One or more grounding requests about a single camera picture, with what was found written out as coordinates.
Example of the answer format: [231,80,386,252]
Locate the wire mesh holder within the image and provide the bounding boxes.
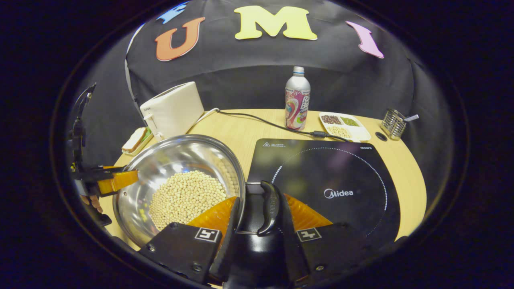
[380,108,407,140]

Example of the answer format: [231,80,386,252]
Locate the black power cable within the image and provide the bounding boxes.
[219,110,352,142]

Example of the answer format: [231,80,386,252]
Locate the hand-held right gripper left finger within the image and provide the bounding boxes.
[139,195,242,285]

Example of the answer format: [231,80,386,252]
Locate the white toaster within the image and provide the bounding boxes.
[140,81,204,140]

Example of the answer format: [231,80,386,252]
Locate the black induction cooktop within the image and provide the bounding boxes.
[246,138,401,241]

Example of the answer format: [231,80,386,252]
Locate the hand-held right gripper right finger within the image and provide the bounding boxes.
[279,193,374,287]

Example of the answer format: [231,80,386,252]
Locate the small green plate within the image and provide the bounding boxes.
[122,128,155,156]

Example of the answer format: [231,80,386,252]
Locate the steel pot with black handle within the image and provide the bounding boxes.
[112,134,296,289]

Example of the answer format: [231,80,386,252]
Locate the white toaster cable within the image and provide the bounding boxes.
[192,108,220,130]

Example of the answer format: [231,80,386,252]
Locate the black backdrop cloth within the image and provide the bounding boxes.
[66,0,454,209]

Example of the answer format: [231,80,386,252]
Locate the toy sandwich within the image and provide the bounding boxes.
[122,127,147,153]

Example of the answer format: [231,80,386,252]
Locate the white divided bean dish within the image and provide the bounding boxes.
[319,112,371,142]

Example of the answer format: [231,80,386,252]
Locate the pile of soybeans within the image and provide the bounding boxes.
[149,171,227,231]

